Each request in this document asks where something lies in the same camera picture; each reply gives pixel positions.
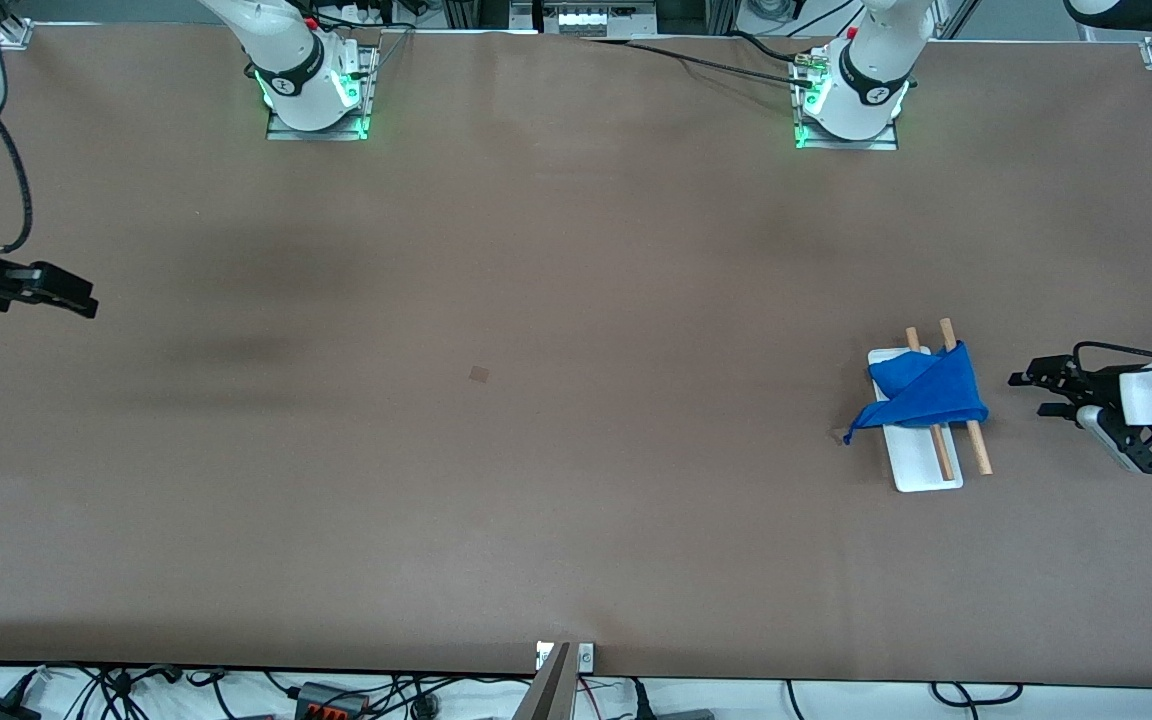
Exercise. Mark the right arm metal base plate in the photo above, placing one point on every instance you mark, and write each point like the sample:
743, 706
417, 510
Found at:
368, 110

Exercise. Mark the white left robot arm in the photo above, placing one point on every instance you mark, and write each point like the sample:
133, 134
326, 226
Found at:
871, 60

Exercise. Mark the small metal camera bracket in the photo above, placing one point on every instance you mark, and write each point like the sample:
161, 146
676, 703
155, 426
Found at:
586, 657

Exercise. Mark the white rack with wooden rods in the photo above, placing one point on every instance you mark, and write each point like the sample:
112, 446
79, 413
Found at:
921, 470

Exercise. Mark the brown camera mount pole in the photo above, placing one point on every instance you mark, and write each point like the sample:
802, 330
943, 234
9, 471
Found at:
548, 695

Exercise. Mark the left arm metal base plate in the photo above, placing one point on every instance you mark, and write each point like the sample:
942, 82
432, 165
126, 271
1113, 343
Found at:
886, 140

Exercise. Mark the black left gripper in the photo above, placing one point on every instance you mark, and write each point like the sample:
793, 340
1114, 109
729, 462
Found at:
1096, 385

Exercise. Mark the blue microfibre towel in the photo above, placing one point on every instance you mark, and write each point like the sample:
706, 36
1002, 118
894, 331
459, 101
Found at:
926, 395

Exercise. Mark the black power adapter red buttons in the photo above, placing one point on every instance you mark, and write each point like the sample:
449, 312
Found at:
331, 702

